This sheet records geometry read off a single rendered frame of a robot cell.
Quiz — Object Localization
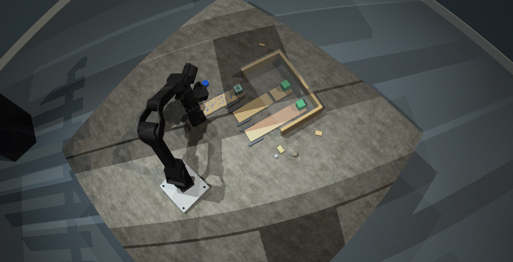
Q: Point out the teal cube with black ring marks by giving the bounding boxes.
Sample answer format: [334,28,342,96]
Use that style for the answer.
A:
[233,84,243,95]

